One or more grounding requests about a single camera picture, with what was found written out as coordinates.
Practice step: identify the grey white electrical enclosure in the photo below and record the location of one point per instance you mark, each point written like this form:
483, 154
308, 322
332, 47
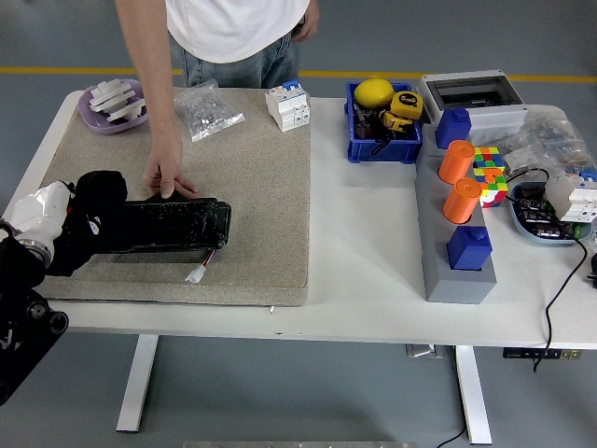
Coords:
494, 116

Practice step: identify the person's right hand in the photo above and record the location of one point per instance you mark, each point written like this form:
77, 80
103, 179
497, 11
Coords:
165, 158

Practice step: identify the large clear bag of parts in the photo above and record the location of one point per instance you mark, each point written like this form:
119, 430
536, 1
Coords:
559, 140

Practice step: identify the black plug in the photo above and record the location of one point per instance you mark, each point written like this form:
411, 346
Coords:
593, 268

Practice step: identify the light blue tray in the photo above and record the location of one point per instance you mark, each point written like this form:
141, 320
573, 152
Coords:
536, 239

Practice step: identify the orange cylinder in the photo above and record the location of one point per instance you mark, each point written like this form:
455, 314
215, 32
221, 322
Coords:
459, 203
454, 163

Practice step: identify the colourful puzzle cube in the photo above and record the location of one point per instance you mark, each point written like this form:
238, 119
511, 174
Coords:
494, 186

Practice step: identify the purple tray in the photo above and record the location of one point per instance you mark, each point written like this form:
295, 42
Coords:
100, 125

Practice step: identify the person's left hand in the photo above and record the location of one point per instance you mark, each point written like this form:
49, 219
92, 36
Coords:
309, 22

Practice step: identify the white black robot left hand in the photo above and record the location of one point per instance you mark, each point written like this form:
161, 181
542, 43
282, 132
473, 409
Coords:
39, 207

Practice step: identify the white table leg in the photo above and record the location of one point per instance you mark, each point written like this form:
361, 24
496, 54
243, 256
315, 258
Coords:
135, 382
476, 401

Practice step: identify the dark capacitors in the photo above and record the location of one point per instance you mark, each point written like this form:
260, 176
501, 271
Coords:
536, 210

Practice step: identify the small clear bag white label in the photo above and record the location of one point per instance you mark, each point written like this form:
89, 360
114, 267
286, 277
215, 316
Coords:
520, 161

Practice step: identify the grey block holder base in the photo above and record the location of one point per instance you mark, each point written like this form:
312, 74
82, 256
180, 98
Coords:
459, 287

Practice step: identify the black desk control panel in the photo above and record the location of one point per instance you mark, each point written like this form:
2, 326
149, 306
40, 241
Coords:
541, 354

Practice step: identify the yellow ball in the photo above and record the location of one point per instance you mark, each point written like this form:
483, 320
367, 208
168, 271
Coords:
373, 93

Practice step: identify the small yellow black tape measure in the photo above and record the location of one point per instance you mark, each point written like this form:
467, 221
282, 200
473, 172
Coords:
394, 122

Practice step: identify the person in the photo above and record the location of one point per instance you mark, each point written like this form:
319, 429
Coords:
233, 28

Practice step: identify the white circuit breaker blue switch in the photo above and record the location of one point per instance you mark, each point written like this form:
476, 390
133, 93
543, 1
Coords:
576, 200
287, 109

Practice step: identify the white plastic bracket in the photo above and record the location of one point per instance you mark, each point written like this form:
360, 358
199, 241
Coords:
128, 109

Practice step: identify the clear bag of screws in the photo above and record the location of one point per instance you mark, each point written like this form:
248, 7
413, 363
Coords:
205, 112

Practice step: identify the dark brown tool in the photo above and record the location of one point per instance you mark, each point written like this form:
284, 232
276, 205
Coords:
363, 126

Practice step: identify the grey-brown mat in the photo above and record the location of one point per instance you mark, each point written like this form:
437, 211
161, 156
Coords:
256, 210

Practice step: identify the blue block with knob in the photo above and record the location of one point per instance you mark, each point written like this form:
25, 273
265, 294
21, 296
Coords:
450, 130
466, 252

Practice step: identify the stack of white plastic strips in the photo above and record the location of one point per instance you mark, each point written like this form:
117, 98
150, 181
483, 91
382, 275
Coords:
109, 93

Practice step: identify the person's right forearm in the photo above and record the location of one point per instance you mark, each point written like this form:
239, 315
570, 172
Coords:
156, 98

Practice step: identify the metal bracket under table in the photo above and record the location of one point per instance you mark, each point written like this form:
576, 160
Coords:
423, 351

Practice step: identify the blue plastic bin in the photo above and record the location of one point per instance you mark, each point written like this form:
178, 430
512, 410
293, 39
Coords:
382, 151

